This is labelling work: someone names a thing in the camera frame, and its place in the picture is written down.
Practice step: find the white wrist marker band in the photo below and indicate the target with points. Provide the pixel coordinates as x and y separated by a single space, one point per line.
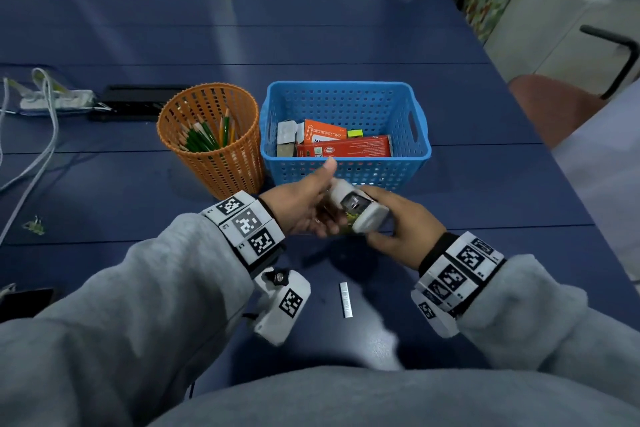
245 226
455 276

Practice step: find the long red box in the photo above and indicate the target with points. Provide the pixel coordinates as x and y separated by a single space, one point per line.
345 147

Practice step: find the white cabinet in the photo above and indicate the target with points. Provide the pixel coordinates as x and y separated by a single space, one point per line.
555 16

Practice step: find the bunch of pencils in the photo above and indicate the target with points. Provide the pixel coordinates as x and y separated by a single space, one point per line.
202 136

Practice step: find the white left wrist marker band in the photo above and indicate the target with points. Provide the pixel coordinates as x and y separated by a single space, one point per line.
245 226

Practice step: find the black phone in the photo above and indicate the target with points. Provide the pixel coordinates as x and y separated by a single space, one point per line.
25 302

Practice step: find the blue plastic basket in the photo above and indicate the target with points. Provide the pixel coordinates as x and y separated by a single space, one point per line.
350 169

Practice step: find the white cloth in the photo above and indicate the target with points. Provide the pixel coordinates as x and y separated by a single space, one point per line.
605 166

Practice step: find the person's right forearm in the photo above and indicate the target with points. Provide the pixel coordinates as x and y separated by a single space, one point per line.
540 311

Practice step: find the person's right thumb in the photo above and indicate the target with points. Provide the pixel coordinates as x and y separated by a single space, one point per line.
382 239

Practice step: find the person's grey sweater torso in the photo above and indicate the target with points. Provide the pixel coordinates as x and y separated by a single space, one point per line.
400 399

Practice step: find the small white grey box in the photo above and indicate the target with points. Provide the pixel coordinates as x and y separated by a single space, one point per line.
286 136

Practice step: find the orange mesh pencil cup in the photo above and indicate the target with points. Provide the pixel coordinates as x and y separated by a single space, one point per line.
220 166

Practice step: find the silver staple strip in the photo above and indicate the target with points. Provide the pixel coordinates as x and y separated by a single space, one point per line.
346 300

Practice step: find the white right wrist marker band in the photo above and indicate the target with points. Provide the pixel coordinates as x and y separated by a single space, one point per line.
455 276

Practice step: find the person's left hand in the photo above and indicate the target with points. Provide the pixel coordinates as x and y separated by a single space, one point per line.
295 206

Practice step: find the brown chair with black armrest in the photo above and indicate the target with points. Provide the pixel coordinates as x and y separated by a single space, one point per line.
555 106

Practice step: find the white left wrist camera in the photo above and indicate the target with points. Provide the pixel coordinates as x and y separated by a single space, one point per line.
282 304

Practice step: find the person's left thumb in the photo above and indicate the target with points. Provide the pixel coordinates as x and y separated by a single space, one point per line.
322 175

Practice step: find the person's left forearm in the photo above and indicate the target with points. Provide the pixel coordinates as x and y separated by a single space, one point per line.
125 321

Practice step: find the small yellow-green eraser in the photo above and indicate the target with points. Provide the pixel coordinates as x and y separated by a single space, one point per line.
355 133

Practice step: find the orange paper clip box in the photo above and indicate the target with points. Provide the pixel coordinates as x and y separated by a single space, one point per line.
325 132

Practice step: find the person's right hand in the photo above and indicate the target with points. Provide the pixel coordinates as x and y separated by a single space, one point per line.
412 231

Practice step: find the white stapler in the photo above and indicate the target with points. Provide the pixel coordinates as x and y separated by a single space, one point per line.
367 214

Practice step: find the green binder clip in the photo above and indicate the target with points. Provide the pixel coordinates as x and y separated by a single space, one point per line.
34 226

